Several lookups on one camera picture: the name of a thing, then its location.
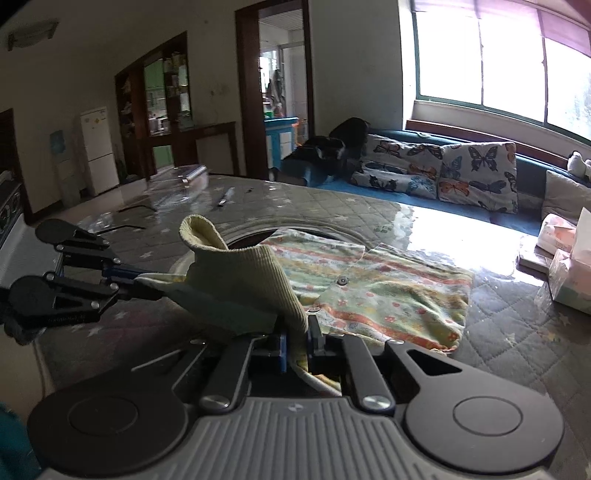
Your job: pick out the large window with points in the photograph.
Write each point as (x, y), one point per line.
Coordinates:
(508, 60)

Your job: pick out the blue cabinet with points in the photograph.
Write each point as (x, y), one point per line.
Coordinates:
(279, 141)

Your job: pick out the dark wooden door frame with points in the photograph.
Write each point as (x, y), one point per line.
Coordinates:
(244, 92)

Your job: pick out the flat book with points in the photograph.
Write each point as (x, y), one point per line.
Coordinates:
(533, 261)

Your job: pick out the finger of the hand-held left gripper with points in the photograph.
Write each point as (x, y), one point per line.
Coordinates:
(107, 290)
(125, 270)

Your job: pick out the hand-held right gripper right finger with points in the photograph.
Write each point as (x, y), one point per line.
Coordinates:
(315, 346)

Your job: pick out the white plush toy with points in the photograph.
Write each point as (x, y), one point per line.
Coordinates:
(579, 164)

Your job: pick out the pale tissue box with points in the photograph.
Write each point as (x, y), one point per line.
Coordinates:
(572, 281)

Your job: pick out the floral child's garment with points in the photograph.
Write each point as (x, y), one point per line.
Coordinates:
(392, 295)

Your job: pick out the blue sofa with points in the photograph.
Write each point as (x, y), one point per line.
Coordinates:
(531, 180)

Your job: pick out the black bag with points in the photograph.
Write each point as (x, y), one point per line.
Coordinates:
(318, 159)

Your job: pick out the clear plastic roll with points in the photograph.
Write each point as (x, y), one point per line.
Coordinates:
(191, 174)

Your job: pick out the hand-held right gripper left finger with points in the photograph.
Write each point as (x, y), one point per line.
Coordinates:
(281, 355)

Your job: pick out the water dispenser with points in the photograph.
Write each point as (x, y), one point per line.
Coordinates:
(62, 161)

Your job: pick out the butterfly print cushion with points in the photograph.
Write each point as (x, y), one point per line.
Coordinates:
(397, 168)
(480, 177)

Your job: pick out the dark wooden display cabinet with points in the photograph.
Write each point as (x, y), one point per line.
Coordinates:
(134, 115)

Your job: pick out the teal cloth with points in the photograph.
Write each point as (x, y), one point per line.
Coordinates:
(16, 443)

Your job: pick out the pink tissue pack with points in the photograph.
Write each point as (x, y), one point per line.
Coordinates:
(556, 233)

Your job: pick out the plain grey cushion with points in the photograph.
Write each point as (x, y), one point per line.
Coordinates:
(565, 196)

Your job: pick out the black backpack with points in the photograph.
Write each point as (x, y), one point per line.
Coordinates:
(351, 134)

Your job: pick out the white refrigerator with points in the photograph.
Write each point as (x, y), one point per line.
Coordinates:
(99, 152)

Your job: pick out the dark wooden sideboard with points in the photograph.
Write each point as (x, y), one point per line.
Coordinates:
(212, 145)

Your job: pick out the dark pen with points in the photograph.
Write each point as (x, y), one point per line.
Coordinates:
(225, 197)

